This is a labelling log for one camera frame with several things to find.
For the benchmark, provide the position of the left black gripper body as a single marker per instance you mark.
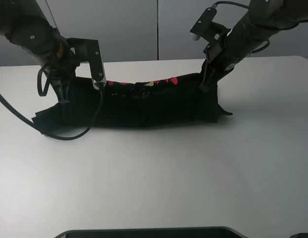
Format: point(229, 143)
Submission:
point(60, 57)

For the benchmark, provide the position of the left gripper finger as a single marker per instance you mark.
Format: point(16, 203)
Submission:
point(61, 89)

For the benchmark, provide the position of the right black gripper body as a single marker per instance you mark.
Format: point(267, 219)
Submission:
point(216, 52)

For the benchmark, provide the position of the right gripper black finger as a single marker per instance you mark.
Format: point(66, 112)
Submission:
point(209, 76)

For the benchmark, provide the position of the black printed t-shirt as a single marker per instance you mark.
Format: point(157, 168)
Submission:
point(134, 105)

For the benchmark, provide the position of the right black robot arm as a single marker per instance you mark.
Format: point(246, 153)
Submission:
point(228, 47)

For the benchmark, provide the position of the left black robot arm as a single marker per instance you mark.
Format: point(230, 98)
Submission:
point(23, 23)

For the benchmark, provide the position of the black robot base front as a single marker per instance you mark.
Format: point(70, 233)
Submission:
point(199, 232)

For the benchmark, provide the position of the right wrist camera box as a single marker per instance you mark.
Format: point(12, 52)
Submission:
point(203, 28)

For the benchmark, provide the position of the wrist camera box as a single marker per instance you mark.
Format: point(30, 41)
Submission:
point(96, 64)
point(203, 28)

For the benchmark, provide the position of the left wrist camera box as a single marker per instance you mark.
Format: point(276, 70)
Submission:
point(96, 64)

